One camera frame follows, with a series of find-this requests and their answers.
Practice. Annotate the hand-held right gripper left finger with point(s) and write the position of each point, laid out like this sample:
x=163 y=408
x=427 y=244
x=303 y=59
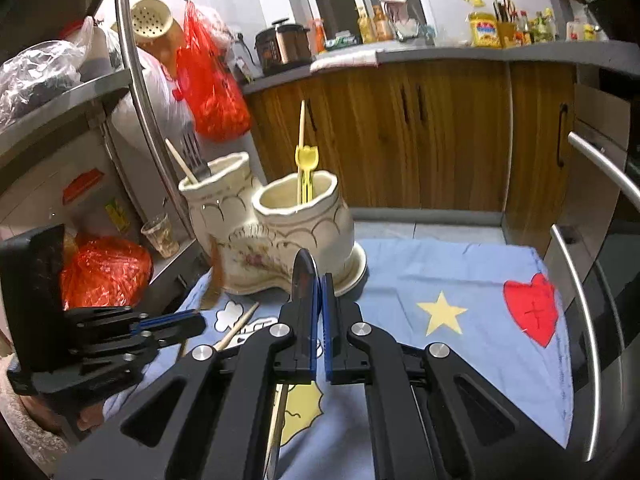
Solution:
x=314 y=340

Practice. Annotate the blue printed cloth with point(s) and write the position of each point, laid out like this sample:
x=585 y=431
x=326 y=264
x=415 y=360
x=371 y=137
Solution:
x=400 y=280

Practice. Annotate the metal storage rack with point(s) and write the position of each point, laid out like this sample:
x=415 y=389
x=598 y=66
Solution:
x=131 y=60

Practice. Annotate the built-in oven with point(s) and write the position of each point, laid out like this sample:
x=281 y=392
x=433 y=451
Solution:
x=620 y=310

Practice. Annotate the person's left hand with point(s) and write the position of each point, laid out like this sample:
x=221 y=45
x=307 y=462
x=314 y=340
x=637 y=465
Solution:
x=45 y=415

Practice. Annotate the green flat box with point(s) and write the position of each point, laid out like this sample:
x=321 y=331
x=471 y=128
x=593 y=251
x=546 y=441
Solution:
x=342 y=41

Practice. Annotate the cluster of sauce bottles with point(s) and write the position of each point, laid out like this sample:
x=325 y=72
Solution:
x=537 y=30

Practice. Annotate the yellow training chopsticks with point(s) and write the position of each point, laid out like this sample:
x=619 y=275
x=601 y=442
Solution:
x=305 y=157

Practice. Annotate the hanging red plastic bag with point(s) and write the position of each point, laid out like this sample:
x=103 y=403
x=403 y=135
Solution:
x=215 y=95

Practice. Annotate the bulging red plastic bag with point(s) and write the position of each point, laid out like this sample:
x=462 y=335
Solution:
x=105 y=275

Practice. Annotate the clear bag of dark items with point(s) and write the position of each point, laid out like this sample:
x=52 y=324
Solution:
x=35 y=80

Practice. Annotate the pink white ceramic jug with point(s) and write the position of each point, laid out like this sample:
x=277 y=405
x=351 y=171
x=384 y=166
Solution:
x=400 y=15

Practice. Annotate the wooden chopstick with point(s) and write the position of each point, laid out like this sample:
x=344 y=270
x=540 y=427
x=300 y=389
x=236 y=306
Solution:
x=182 y=165
x=237 y=330

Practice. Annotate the silver fork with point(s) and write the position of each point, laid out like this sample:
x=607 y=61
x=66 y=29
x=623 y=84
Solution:
x=192 y=155

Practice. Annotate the white plastic bag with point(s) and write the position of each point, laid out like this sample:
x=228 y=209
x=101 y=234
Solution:
x=127 y=140

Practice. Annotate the electric pressure cooker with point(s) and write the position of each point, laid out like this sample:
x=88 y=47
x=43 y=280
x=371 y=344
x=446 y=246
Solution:
x=285 y=42

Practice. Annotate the white seasoning bottle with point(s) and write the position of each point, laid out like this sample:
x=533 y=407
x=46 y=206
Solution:
x=575 y=31

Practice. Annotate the cream ceramic utensil holder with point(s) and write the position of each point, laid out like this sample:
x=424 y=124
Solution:
x=305 y=230

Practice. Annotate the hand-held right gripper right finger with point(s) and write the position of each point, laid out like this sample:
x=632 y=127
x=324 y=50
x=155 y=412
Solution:
x=328 y=330

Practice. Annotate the folded white towel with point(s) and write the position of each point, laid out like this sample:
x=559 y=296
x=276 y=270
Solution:
x=345 y=60

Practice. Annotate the yellow knife holder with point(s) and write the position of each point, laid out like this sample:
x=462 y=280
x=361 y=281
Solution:
x=506 y=30

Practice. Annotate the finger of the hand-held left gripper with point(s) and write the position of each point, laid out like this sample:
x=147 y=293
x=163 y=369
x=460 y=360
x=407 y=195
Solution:
x=115 y=355
x=165 y=321

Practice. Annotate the small yellow seasoning bottle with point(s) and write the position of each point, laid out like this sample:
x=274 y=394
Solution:
x=592 y=33

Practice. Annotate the orange oil bottle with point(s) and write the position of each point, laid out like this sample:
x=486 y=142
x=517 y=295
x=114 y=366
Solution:
x=382 y=25

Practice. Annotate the clear plastic cup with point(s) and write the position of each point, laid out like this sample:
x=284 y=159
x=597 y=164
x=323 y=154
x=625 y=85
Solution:
x=161 y=237

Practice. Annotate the grey kitchen countertop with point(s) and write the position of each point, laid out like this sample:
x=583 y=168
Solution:
x=450 y=52

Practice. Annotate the large yellow oil jug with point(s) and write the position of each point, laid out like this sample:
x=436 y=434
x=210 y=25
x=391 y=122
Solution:
x=484 y=30

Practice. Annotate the wooden kitchen cabinet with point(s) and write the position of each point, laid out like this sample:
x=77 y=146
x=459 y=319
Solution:
x=375 y=125

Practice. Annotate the yellow oil bottle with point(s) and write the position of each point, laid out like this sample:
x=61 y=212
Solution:
x=365 y=27

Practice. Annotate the cream plastic colander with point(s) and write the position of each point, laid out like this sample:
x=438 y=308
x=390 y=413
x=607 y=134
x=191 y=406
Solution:
x=150 y=22

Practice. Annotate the white box with red lid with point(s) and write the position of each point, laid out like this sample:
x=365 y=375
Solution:
x=82 y=185

